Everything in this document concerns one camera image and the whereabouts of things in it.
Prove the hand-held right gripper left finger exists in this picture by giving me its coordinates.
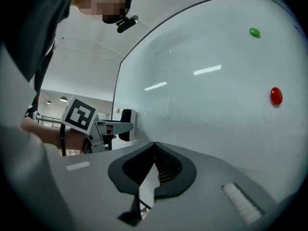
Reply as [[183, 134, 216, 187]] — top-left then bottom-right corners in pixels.
[[107, 142, 156, 197]]

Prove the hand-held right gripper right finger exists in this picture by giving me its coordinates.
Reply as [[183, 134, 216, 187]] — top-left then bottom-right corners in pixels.
[[154, 142, 198, 200]]

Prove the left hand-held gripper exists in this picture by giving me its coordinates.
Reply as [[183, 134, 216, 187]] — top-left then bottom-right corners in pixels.
[[61, 98, 134, 154]]

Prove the black whiteboard eraser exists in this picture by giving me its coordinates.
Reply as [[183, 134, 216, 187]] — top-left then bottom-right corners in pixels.
[[118, 108, 137, 142]]

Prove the person's left forearm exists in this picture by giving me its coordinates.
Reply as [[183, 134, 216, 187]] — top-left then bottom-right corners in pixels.
[[20, 116, 88, 151]]

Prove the black-framed whiteboard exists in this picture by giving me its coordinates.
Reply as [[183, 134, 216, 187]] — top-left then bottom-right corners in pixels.
[[111, 0, 308, 209]]

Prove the black metal railing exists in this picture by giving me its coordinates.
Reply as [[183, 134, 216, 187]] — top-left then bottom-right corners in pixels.
[[36, 115, 71, 130]]

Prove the red round magnet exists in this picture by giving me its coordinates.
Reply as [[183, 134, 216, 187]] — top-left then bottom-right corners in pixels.
[[270, 87, 283, 106]]

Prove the person's head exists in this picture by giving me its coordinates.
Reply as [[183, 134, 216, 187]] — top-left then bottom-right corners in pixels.
[[71, 0, 134, 25]]

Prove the person's black shirt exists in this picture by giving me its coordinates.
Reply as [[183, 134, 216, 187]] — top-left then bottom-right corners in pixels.
[[0, 0, 76, 113]]

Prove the green round magnet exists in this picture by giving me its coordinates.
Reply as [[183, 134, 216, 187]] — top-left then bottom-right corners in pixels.
[[248, 27, 261, 39]]

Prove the black wrist cord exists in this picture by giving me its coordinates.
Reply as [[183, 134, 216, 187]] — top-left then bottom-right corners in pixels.
[[60, 123, 67, 157]]

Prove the black head-mounted camera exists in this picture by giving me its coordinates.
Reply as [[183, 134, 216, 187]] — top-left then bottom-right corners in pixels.
[[115, 14, 140, 34]]

